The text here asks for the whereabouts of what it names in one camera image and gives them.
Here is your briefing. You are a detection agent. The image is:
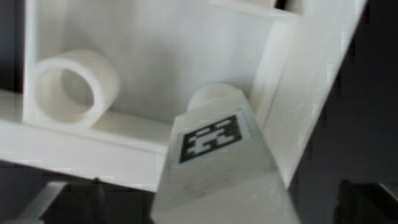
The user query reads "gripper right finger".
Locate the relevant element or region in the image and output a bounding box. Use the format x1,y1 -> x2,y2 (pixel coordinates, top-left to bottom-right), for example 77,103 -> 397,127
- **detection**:
333,180 -> 398,224

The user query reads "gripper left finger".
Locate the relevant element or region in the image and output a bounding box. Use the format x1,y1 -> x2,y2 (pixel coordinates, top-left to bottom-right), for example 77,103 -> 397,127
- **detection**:
15,180 -> 155,224

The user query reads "white chair leg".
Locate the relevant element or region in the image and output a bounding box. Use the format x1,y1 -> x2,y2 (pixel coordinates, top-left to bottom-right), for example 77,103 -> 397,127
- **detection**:
152,84 -> 301,224

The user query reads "white chair seat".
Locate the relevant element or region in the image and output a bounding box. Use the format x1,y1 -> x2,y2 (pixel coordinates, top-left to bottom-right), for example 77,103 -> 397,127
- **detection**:
0,0 -> 368,190

